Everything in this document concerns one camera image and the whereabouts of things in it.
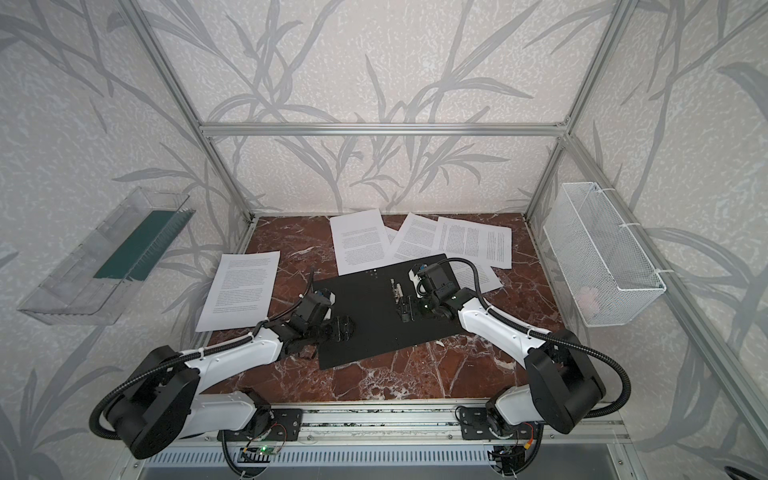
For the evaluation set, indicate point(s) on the green circuit board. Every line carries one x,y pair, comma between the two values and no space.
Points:
258,454

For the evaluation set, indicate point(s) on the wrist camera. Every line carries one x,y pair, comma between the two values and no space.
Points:
423,277
324,296

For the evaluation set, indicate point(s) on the right back printed sheet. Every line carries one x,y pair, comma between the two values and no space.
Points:
480,243

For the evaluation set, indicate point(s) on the beige black ring binder folder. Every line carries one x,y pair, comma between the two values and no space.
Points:
370,298

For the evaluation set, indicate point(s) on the aluminium front rail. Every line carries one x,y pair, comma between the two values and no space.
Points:
421,422

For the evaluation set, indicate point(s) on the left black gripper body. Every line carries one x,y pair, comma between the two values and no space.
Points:
335,327

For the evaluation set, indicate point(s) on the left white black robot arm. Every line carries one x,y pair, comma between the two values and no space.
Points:
166,397

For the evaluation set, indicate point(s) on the clear acrylic wall tray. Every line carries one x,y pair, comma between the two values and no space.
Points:
95,283

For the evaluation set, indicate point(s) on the white wire mesh basket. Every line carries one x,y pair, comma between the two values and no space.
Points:
609,275

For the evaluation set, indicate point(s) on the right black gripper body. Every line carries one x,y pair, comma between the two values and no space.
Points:
411,298

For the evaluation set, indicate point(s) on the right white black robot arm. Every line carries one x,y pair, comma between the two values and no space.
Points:
567,380

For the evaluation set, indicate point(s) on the centre back printed sheet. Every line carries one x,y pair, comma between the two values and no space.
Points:
360,241

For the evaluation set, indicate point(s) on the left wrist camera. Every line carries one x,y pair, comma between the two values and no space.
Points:
324,296

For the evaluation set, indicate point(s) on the aluminium cage frame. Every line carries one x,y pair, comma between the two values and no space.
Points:
735,382

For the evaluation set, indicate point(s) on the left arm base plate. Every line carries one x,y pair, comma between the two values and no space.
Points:
274,425

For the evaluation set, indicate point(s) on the bottom hidden printed sheet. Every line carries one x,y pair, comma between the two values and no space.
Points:
480,279

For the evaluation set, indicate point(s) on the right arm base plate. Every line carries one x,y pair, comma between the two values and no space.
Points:
476,424

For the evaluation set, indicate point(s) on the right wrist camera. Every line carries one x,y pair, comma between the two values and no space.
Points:
423,277

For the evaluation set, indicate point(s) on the printed paper sheet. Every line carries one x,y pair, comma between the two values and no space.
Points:
414,239
241,292

